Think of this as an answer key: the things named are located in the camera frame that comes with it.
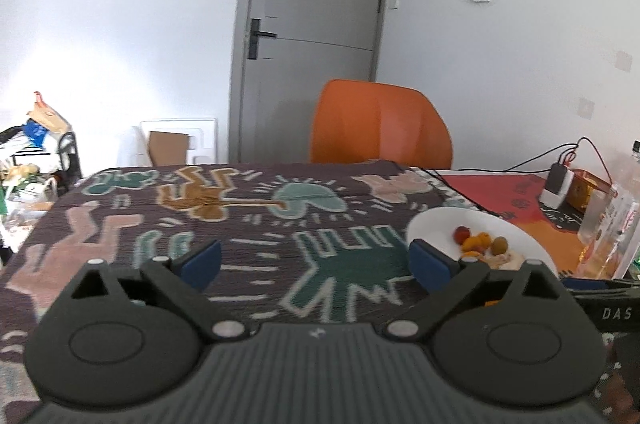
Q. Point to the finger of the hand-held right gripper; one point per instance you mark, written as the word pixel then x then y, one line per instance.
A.
pixel 617 311

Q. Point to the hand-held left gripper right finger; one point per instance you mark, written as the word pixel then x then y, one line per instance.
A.
pixel 427 266

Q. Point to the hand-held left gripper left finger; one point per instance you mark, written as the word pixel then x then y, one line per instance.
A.
pixel 202 266

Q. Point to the white plate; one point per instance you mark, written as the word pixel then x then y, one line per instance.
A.
pixel 440 224

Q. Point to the small red fruit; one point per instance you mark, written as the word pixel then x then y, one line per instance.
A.
pixel 461 233

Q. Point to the small orange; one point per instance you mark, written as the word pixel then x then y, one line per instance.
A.
pixel 482 238

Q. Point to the olive green kiwi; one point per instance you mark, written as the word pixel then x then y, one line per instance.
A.
pixel 499 245

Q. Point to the peeled pomelo piece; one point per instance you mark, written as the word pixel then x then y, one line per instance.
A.
pixel 510 260

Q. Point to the green packet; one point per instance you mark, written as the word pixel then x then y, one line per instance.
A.
pixel 635 266

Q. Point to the clear glass bottle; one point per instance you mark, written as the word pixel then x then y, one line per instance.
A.
pixel 620 224

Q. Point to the printed blanket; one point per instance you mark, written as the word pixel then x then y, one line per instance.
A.
pixel 125 214

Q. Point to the clear glass cup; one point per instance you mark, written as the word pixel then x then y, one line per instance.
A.
pixel 595 219

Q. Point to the red orange table mat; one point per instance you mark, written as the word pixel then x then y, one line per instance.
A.
pixel 500 194

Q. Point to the cardboard box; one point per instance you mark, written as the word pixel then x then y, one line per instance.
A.
pixel 167 148

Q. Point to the orange box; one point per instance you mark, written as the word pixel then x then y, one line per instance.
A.
pixel 585 191

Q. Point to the white foam board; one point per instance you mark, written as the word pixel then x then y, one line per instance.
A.
pixel 205 132

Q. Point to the white black charger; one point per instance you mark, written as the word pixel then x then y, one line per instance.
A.
pixel 556 184

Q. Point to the orange chair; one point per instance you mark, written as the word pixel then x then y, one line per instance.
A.
pixel 380 124

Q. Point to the black rack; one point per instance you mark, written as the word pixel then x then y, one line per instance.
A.
pixel 67 154

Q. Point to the pile of plastic bags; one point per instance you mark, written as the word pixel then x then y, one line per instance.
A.
pixel 22 204

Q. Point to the blue white bag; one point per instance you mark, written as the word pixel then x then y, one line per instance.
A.
pixel 36 133

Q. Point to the brown paper bag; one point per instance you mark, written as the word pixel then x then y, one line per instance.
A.
pixel 47 114

